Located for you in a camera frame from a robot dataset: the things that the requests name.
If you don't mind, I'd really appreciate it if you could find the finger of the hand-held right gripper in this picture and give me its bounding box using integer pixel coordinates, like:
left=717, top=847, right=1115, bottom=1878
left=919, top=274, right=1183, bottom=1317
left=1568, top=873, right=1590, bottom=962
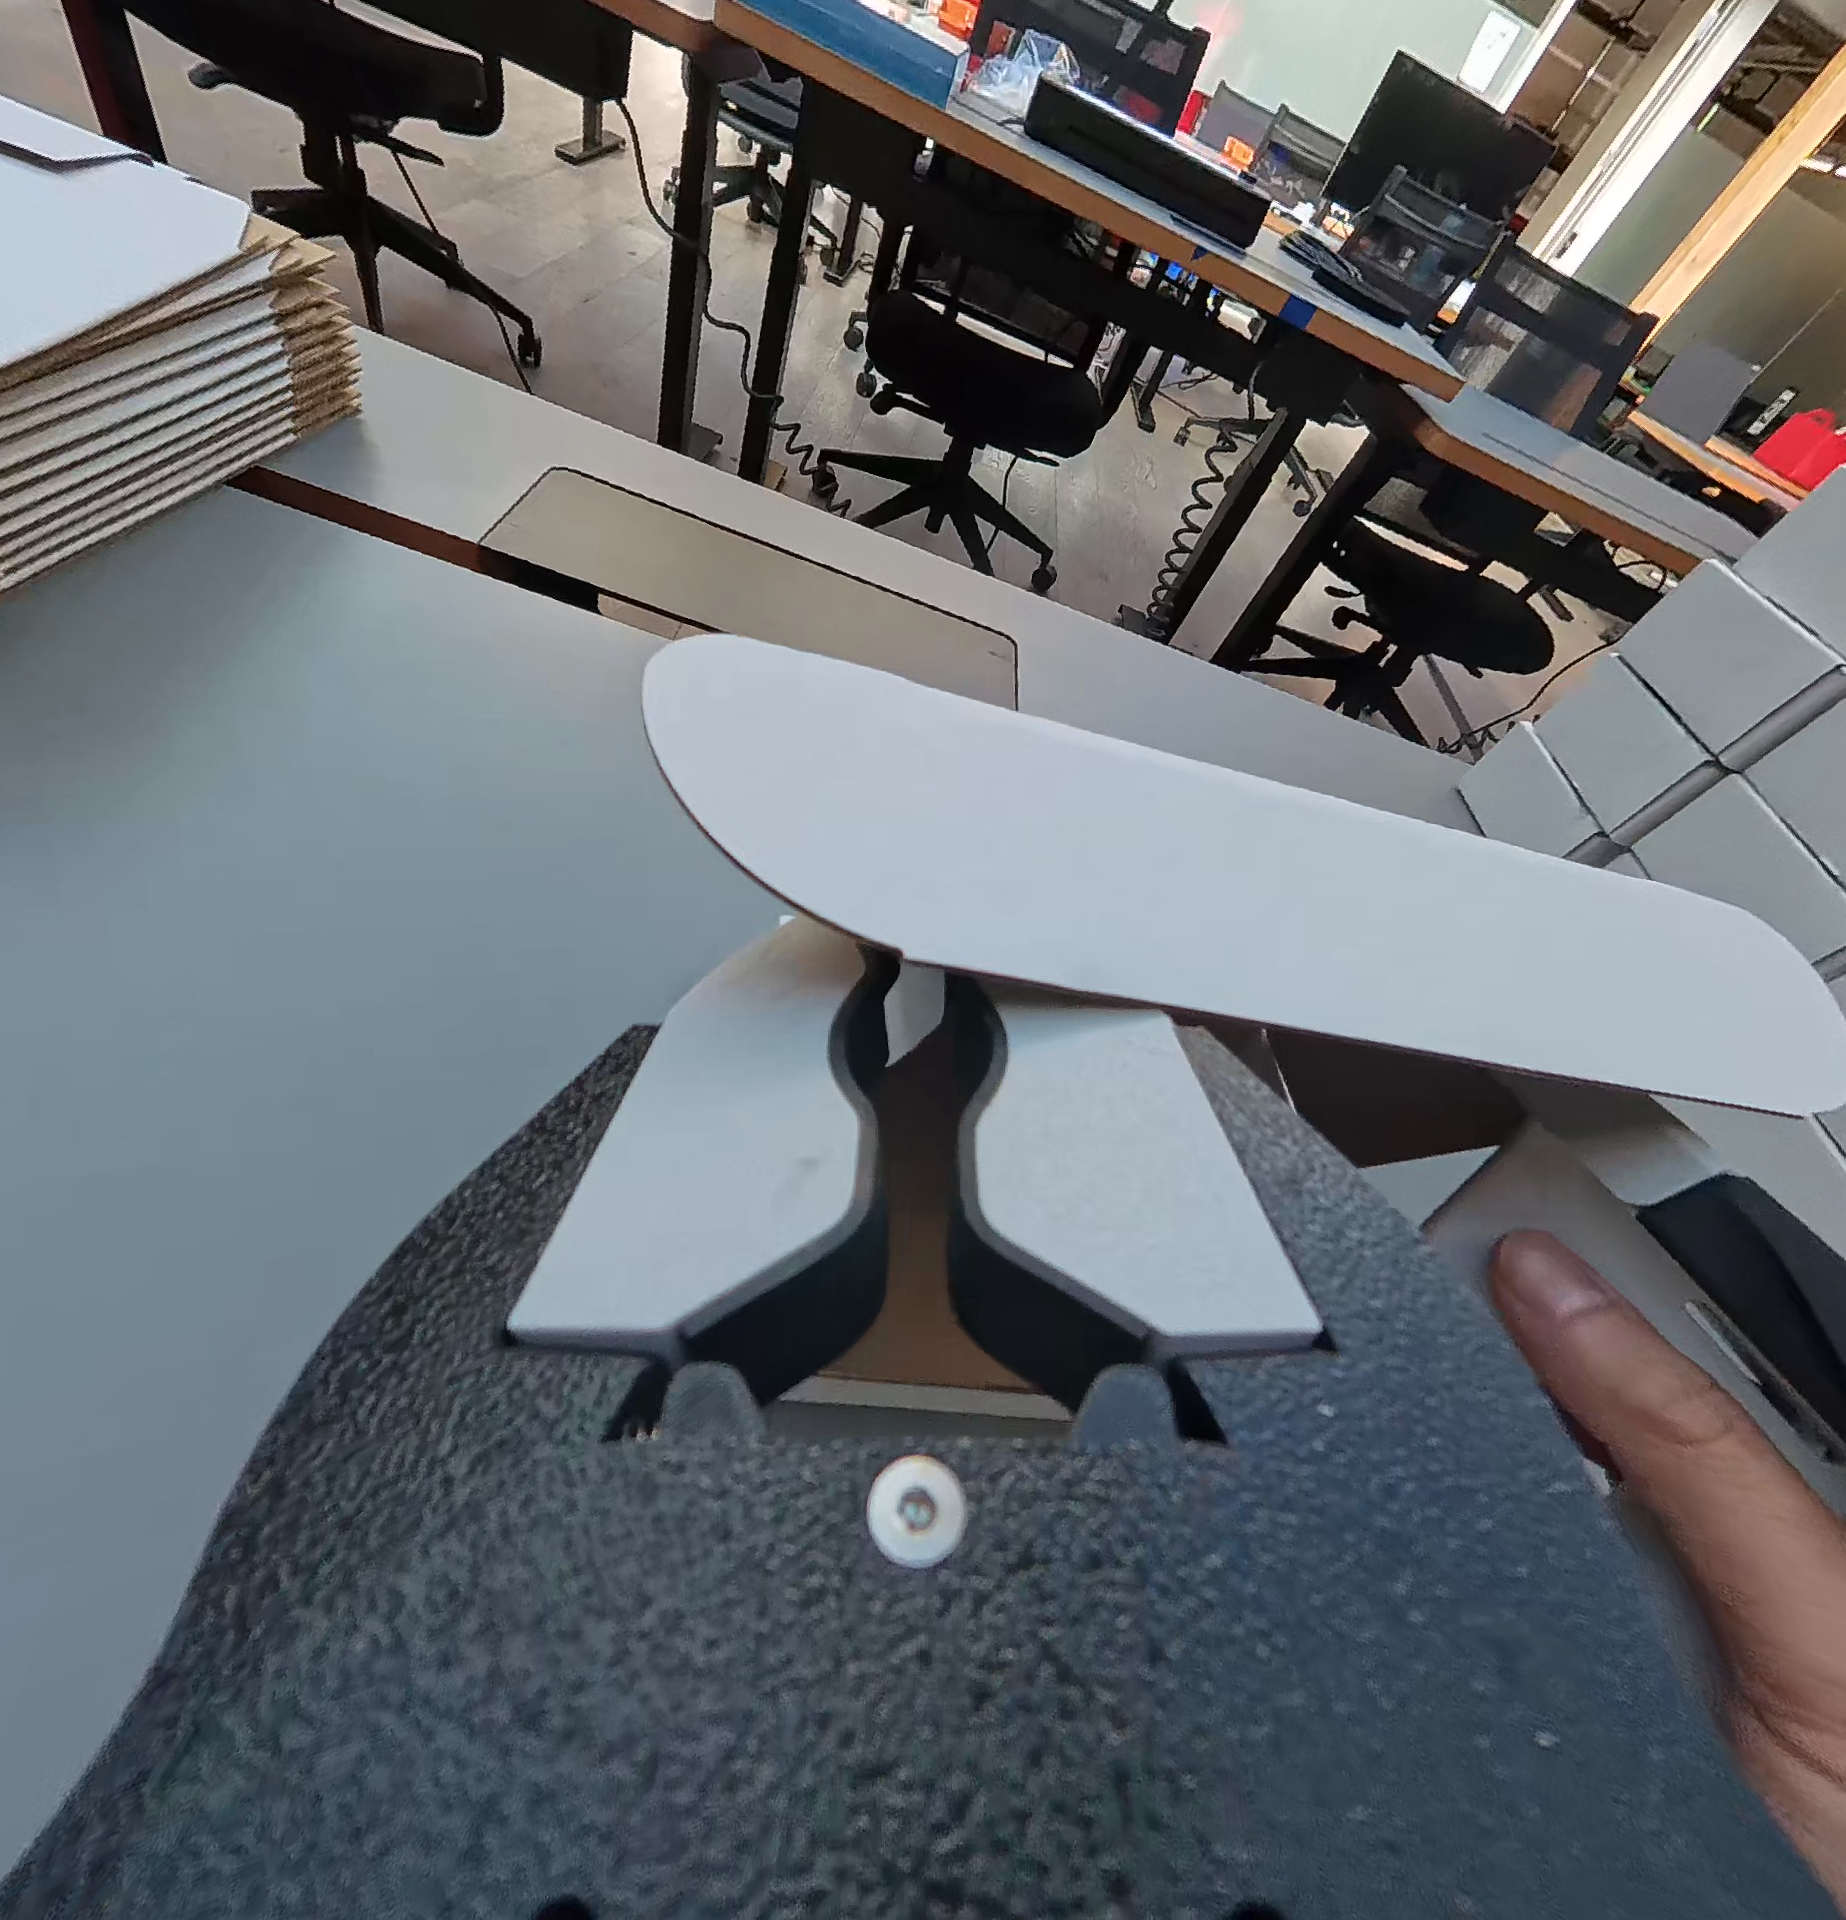
left=1590, top=1114, right=1846, bottom=1523

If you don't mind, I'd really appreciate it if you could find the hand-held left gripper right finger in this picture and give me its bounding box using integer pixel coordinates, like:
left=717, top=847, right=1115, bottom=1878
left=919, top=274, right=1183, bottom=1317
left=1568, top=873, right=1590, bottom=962
left=944, top=983, right=1329, bottom=1416

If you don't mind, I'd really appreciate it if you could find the stack of folded white boxes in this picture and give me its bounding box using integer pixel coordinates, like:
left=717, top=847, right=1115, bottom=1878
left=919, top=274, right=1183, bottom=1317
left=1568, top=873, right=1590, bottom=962
left=1456, top=463, right=1846, bottom=1247

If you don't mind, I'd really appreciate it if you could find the wooden-edged office desk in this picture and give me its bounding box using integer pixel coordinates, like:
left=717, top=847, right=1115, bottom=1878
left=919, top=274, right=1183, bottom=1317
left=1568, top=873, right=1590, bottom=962
left=1217, top=382, right=1764, bottom=670
left=654, top=0, right=1469, bottom=487

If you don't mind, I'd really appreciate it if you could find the black office chair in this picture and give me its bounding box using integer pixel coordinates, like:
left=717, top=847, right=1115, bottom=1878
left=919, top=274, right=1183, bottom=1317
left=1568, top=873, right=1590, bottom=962
left=812, top=224, right=1153, bottom=589
left=1249, top=246, right=1663, bottom=750
left=117, top=0, right=543, bottom=372

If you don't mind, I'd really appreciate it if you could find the stack of flat cardboard sheets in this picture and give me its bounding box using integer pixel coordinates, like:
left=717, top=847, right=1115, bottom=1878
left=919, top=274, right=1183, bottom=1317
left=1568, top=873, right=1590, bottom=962
left=0, top=80, right=363, bottom=616

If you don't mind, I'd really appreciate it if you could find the white cardboard box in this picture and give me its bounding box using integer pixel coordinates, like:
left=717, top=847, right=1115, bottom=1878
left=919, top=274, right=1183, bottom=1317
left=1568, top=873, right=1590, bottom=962
left=642, top=631, right=1846, bottom=1418

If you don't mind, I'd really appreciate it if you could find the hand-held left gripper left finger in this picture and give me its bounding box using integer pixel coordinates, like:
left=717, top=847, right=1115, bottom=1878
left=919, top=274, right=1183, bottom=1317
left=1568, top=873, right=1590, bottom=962
left=501, top=920, right=893, bottom=1412

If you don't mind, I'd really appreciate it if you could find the person's right hand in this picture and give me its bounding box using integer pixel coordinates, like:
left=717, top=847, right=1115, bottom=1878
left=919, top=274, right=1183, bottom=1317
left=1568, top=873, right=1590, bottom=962
left=1485, top=1231, right=1846, bottom=1920

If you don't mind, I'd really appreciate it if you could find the black computer monitor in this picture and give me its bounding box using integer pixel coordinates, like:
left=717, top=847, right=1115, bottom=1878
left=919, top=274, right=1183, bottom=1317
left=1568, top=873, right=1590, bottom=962
left=1319, top=50, right=1558, bottom=231

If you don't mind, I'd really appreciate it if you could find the grey cable tray lid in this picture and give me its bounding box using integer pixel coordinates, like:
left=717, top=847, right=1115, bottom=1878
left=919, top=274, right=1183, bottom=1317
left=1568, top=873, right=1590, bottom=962
left=481, top=468, right=1022, bottom=707

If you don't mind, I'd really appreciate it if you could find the black flat device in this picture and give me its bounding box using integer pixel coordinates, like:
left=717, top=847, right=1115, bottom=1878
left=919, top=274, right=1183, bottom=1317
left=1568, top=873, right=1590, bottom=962
left=1022, top=74, right=1275, bottom=253

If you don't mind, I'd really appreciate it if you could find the black coiled cable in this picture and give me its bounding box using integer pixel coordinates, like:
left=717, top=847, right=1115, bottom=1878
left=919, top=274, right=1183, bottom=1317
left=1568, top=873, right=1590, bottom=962
left=1120, top=435, right=1245, bottom=638

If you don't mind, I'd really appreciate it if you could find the wooden post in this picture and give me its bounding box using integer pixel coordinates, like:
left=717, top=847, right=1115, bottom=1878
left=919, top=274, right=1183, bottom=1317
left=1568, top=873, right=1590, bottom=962
left=1627, top=0, right=1846, bottom=326

